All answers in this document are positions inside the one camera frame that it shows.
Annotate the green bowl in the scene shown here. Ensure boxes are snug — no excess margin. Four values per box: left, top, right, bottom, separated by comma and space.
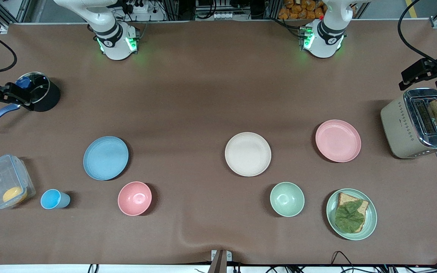
270, 182, 305, 217

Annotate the black saucepan blue handle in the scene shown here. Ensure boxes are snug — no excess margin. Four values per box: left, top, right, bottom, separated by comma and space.
0, 72, 60, 130

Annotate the pink bowl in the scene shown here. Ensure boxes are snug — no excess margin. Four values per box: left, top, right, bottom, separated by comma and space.
118, 181, 152, 217

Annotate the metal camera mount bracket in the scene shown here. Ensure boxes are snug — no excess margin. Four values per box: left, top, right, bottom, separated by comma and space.
208, 249, 233, 273

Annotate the blue plate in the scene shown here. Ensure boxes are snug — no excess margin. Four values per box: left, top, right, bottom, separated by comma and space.
83, 136, 129, 181

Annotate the yellow round food piece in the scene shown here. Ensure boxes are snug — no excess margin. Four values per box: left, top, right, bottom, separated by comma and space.
2, 186, 28, 204

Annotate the pink plate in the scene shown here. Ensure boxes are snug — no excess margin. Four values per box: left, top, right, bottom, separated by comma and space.
315, 119, 362, 163

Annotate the brown bread slice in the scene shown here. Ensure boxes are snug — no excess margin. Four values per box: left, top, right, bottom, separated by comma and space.
336, 192, 370, 233

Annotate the white power strip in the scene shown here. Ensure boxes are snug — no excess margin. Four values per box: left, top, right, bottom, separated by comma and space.
120, 0, 166, 21

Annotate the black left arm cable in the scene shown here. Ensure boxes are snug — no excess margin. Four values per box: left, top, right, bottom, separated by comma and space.
397, 0, 437, 72

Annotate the green lettuce leaf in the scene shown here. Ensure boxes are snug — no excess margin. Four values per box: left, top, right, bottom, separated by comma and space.
335, 200, 365, 234

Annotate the glass lid blue knob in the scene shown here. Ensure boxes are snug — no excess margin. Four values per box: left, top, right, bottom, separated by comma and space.
16, 72, 49, 105

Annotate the blue plastic cup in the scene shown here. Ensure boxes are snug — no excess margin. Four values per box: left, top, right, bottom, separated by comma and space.
40, 189, 71, 210

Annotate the green plate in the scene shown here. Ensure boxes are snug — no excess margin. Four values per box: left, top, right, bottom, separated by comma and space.
326, 188, 377, 241

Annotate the brown table cover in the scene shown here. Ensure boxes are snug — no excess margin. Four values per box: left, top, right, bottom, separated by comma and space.
0, 21, 437, 266

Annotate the black looped cable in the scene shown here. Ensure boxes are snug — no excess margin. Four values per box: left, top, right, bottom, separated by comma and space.
330, 250, 359, 273

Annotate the beige chrome toaster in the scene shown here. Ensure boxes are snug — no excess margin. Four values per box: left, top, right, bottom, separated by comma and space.
380, 88, 437, 160

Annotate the beige plate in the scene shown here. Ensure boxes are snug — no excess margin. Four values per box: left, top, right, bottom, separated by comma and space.
225, 132, 272, 177

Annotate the bag of orange buns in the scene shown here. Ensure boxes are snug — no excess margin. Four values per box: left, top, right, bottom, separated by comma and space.
278, 0, 325, 20

